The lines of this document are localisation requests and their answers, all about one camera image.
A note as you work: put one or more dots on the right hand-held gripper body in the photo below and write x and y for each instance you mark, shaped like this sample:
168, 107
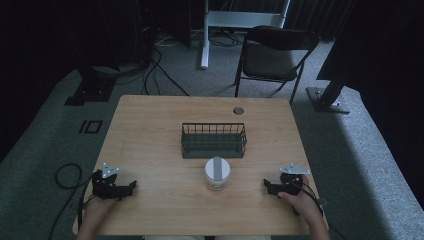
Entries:
292, 181

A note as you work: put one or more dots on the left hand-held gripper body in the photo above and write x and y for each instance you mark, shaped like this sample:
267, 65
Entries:
104, 186

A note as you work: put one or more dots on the person's left hand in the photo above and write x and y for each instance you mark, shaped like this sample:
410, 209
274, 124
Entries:
97, 204

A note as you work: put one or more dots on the person's right hand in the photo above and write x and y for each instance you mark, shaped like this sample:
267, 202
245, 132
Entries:
300, 201

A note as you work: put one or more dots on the clear jar with white lid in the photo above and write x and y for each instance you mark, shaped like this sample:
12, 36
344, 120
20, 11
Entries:
217, 173

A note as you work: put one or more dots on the round grey table grommet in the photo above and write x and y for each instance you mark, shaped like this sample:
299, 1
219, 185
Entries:
238, 110

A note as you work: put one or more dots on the black stand with flat base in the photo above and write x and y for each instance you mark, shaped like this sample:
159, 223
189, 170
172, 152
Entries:
91, 88

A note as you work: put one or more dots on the black folding chair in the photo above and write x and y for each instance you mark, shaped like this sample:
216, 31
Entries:
271, 60

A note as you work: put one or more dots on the black post with metal base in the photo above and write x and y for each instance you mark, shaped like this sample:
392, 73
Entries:
328, 98

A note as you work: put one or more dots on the white desk frame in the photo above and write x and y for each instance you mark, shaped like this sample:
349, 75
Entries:
233, 18

